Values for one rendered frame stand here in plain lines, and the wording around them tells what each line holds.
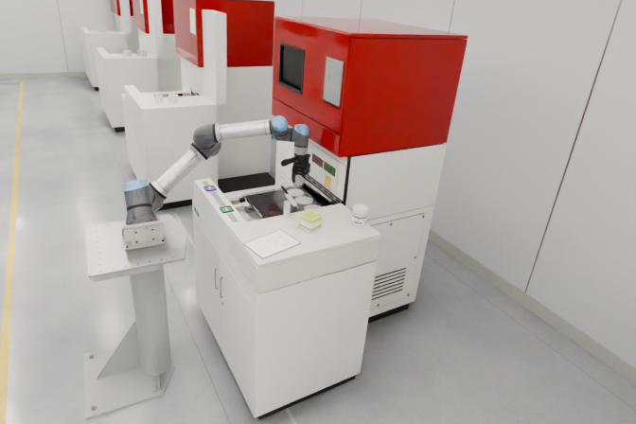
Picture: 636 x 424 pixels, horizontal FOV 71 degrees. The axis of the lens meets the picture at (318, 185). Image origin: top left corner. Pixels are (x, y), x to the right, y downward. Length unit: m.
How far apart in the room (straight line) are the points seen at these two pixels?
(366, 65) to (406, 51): 0.24
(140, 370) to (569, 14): 3.19
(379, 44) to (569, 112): 1.43
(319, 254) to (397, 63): 1.00
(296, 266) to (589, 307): 2.06
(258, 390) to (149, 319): 0.67
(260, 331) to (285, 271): 0.31
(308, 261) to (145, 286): 0.86
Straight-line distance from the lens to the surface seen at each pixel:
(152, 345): 2.63
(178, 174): 2.40
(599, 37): 3.10
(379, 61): 2.22
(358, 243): 2.06
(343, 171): 2.31
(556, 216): 3.31
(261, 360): 2.18
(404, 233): 2.78
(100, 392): 2.77
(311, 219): 2.03
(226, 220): 2.16
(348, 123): 2.20
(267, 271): 1.87
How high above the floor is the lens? 2.01
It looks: 24 degrees down
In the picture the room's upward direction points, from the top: 5 degrees clockwise
